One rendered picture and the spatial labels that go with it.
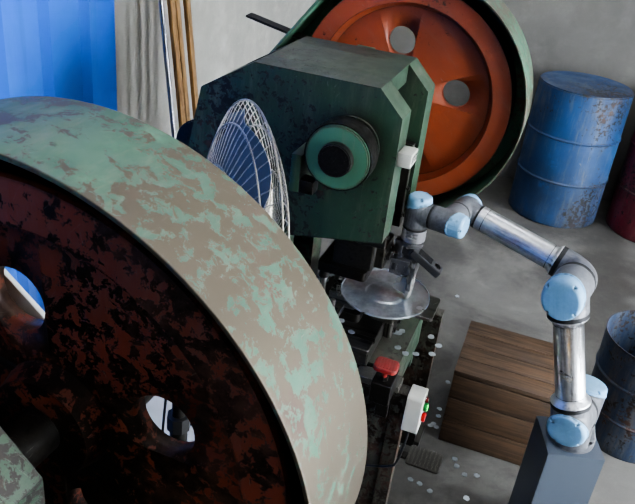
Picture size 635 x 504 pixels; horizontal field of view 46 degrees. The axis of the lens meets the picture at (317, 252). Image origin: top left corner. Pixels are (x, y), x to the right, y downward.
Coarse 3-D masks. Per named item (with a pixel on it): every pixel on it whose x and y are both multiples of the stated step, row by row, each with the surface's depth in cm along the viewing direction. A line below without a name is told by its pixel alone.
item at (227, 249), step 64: (0, 128) 80; (64, 128) 82; (128, 128) 86; (0, 192) 82; (64, 192) 80; (128, 192) 76; (192, 192) 81; (0, 256) 92; (64, 256) 88; (128, 256) 79; (192, 256) 75; (256, 256) 81; (0, 320) 98; (64, 320) 93; (128, 320) 88; (192, 320) 79; (256, 320) 76; (320, 320) 86; (0, 384) 103; (64, 384) 95; (128, 384) 93; (192, 384) 88; (256, 384) 81; (320, 384) 82; (0, 448) 77; (64, 448) 98; (128, 448) 98; (192, 448) 93; (256, 448) 84; (320, 448) 81
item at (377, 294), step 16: (384, 272) 253; (352, 288) 242; (368, 288) 242; (384, 288) 243; (416, 288) 246; (352, 304) 235; (368, 304) 235; (384, 304) 236; (400, 304) 237; (416, 304) 238
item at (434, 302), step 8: (432, 296) 244; (432, 304) 240; (424, 312) 235; (432, 312) 235; (384, 320) 241; (392, 320) 240; (400, 320) 248; (424, 320) 233; (384, 328) 242; (392, 328) 242; (384, 336) 243
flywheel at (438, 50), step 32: (352, 0) 239; (384, 0) 235; (416, 0) 232; (448, 0) 228; (320, 32) 247; (352, 32) 247; (384, 32) 243; (416, 32) 239; (448, 32) 236; (480, 32) 229; (448, 64) 240; (480, 64) 236; (512, 64) 236; (480, 96) 241; (512, 96) 235; (448, 128) 249; (480, 128) 245; (448, 160) 254; (480, 160) 246
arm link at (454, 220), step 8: (432, 208) 221; (440, 208) 220; (448, 208) 221; (456, 208) 222; (464, 208) 224; (432, 216) 220; (440, 216) 219; (448, 216) 218; (456, 216) 217; (464, 216) 217; (432, 224) 220; (440, 224) 219; (448, 224) 217; (456, 224) 216; (464, 224) 217; (440, 232) 221; (448, 232) 218; (456, 232) 217; (464, 232) 220
